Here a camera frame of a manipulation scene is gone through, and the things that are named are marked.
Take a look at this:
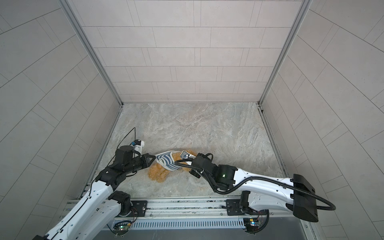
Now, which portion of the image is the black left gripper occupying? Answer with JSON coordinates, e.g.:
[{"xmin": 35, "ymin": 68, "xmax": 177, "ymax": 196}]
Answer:
[{"xmin": 123, "ymin": 153, "xmax": 157, "ymax": 175}]

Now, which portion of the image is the blue white striped sweater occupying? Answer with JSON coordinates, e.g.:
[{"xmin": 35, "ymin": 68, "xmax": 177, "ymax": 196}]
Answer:
[{"xmin": 156, "ymin": 150, "xmax": 182, "ymax": 171}]

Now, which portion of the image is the brown teddy bear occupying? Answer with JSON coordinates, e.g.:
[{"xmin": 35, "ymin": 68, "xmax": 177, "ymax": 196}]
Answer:
[{"xmin": 148, "ymin": 150, "xmax": 197, "ymax": 183}]

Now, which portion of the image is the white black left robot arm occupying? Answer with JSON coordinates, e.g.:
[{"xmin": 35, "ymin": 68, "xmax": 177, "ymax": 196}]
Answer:
[{"xmin": 34, "ymin": 140, "xmax": 156, "ymax": 240}]

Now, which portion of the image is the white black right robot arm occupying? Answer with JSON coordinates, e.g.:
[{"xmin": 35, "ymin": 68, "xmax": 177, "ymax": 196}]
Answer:
[{"xmin": 182, "ymin": 154, "xmax": 319, "ymax": 223}]

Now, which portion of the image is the left green circuit board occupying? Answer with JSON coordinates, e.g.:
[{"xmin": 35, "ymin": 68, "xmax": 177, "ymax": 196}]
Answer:
[{"xmin": 113, "ymin": 221, "xmax": 133, "ymax": 236}]

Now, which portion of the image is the green circuit board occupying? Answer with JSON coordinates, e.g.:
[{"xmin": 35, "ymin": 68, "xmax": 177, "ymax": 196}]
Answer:
[
  {"xmin": 243, "ymin": 218, "xmax": 260, "ymax": 234},
  {"xmin": 113, "ymin": 221, "xmax": 133, "ymax": 236}
]

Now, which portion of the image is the right green circuit board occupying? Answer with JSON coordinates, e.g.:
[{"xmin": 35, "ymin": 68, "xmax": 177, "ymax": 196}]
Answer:
[{"xmin": 243, "ymin": 218, "xmax": 260, "ymax": 234}]

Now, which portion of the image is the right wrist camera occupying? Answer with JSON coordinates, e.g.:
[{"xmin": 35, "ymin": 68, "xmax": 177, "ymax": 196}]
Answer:
[{"xmin": 180, "ymin": 151, "xmax": 195, "ymax": 160}]

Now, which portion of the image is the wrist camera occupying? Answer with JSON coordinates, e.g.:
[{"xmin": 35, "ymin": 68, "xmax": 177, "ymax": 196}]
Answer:
[
  {"xmin": 180, "ymin": 151, "xmax": 195, "ymax": 160},
  {"xmin": 131, "ymin": 140, "xmax": 145, "ymax": 156}
]

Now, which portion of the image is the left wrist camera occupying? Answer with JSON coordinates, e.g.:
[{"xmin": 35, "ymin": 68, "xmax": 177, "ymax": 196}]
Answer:
[{"xmin": 131, "ymin": 140, "xmax": 145, "ymax": 156}]

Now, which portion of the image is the thin black left cable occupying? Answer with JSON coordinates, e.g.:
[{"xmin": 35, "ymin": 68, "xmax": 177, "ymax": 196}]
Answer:
[{"xmin": 89, "ymin": 127, "xmax": 137, "ymax": 187}]

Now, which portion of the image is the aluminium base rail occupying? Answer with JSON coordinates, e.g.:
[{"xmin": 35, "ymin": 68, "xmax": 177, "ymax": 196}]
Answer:
[{"xmin": 59, "ymin": 195, "xmax": 310, "ymax": 232}]

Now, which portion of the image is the aluminium left corner post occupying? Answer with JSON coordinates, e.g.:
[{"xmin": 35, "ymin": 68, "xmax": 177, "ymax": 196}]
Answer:
[{"xmin": 58, "ymin": 0, "xmax": 124, "ymax": 107}]

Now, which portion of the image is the aluminium corner post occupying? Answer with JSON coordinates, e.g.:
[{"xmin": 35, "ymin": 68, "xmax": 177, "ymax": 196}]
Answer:
[
  {"xmin": 58, "ymin": 0, "xmax": 124, "ymax": 107},
  {"xmin": 259, "ymin": 0, "xmax": 312, "ymax": 107}
]

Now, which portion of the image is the aluminium right corner post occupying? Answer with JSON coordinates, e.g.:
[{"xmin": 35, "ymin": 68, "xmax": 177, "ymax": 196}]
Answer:
[{"xmin": 259, "ymin": 0, "xmax": 312, "ymax": 107}]

